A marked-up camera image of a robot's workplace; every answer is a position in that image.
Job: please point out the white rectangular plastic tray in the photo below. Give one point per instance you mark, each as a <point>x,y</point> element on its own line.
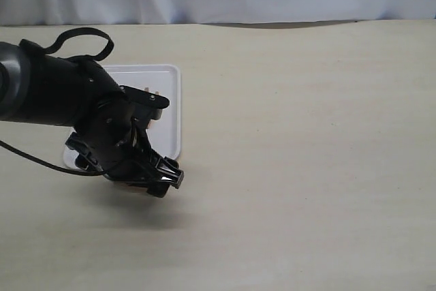
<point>165,134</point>

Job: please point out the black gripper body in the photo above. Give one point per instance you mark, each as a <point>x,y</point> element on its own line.
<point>116,139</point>

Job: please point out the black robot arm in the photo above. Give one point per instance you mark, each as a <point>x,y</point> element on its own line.
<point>37,88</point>

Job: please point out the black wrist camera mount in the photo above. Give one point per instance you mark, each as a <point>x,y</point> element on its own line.
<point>148,106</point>

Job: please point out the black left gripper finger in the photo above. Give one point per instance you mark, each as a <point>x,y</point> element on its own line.
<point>161,174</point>

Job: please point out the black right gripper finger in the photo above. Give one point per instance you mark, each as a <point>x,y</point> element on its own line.
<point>77,156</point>

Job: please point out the wooden notched bar two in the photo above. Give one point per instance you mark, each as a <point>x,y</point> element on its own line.
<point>134,188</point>

